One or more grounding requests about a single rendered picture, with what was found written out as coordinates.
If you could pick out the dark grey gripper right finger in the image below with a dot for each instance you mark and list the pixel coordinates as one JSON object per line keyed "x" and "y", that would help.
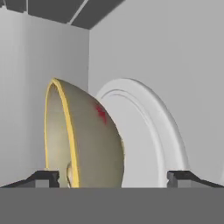
{"x": 179, "y": 176}

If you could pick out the beige bowl with yellow rim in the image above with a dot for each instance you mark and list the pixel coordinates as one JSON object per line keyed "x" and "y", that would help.
{"x": 93, "y": 145}

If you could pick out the grey microwave oven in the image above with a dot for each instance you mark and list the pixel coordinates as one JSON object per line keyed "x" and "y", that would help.
{"x": 175, "y": 43}

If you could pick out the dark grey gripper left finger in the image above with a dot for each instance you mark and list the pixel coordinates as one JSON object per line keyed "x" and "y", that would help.
{"x": 46, "y": 176}

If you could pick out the white round microwave turntable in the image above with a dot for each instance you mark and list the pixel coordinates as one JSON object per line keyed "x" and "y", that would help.
{"x": 143, "y": 145}

